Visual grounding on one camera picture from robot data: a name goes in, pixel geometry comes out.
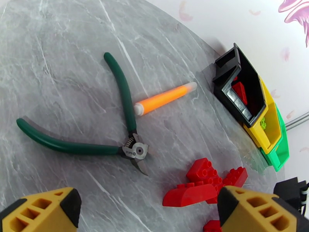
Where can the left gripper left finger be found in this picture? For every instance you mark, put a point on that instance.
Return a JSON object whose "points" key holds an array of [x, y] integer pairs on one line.
{"points": [[36, 214]]}

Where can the yellow plastic bin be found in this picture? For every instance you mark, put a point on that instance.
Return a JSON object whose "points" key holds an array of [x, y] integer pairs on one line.
{"points": [[272, 137]]}

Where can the aluminium frame post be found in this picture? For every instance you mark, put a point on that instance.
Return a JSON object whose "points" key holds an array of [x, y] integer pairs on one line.
{"points": [[299, 120]]}

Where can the red curved lego brick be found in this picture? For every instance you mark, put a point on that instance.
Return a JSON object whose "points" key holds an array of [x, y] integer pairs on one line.
{"points": [[188, 196]]}

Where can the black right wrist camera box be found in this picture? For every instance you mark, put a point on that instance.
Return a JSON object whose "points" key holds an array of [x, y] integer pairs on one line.
{"points": [[287, 190]]}

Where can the green lego brick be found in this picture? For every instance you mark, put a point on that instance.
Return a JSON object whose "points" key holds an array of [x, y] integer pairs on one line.
{"points": [[263, 123]]}

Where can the black plastic bin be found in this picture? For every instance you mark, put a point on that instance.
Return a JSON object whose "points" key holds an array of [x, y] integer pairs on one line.
{"points": [[253, 93]]}

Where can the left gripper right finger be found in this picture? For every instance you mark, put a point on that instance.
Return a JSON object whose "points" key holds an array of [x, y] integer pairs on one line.
{"points": [[253, 214]]}

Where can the green plastic bin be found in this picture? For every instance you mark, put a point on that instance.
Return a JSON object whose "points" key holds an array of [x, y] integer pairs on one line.
{"points": [[281, 156]]}

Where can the orange marker pen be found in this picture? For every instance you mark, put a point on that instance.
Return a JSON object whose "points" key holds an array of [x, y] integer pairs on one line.
{"points": [[164, 98]]}

